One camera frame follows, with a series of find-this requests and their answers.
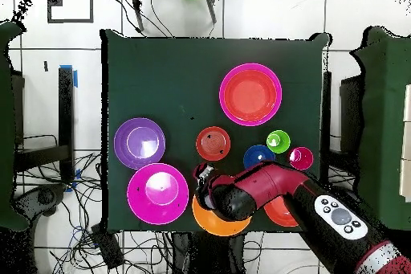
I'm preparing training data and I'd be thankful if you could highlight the crimson cup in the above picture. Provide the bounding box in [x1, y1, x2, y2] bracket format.
[287, 146, 315, 171]

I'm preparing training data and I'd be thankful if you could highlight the medium red-orange bowl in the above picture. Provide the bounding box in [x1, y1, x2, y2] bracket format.
[223, 68, 278, 123]
[263, 194, 299, 227]

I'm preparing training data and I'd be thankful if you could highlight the small red-orange bowl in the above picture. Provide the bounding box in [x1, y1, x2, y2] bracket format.
[195, 126, 231, 162]

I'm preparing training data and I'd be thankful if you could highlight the green cloth side table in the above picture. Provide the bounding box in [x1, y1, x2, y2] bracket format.
[0, 20, 30, 231]
[349, 25, 411, 233]

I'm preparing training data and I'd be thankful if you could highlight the black rounded floor base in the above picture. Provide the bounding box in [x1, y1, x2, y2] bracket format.
[14, 183, 67, 219]
[324, 185, 360, 211]

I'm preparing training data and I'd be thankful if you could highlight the black metal stand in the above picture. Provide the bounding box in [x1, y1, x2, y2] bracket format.
[321, 70, 362, 175]
[14, 64, 79, 185]

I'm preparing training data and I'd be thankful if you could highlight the purple bowl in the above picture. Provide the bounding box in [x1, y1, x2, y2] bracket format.
[113, 117, 167, 171]

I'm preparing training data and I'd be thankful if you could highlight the small blue bowl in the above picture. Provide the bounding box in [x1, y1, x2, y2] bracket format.
[242, 144, 276, 170]

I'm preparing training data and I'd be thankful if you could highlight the dark green tablecloth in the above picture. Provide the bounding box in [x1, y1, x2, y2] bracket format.
[100, 28, 332, 235]

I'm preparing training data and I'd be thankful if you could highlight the black power box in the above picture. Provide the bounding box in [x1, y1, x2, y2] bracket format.
[89, 223, 125, 270]

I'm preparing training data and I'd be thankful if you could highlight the green cup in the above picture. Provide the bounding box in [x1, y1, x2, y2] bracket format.
[266, 129, 291, 154]

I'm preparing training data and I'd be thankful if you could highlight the large orange bowl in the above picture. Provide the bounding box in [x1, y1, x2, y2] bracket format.
[191, 194, 252, 237]

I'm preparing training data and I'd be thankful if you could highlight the large pink bowl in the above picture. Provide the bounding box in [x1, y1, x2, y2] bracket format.
[126, 162, 189, 226]
[218, 63, 283, 127]

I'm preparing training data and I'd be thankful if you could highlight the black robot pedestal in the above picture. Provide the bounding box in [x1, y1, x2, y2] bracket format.
[169, 231, 248, 274]

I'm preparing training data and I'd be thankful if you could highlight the stack of white boxes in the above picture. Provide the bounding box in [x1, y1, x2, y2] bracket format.
[398, 83, 411, 202]

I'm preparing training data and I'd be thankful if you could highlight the tangle of cables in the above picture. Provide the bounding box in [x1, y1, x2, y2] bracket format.
[15, 151, 174, 274]

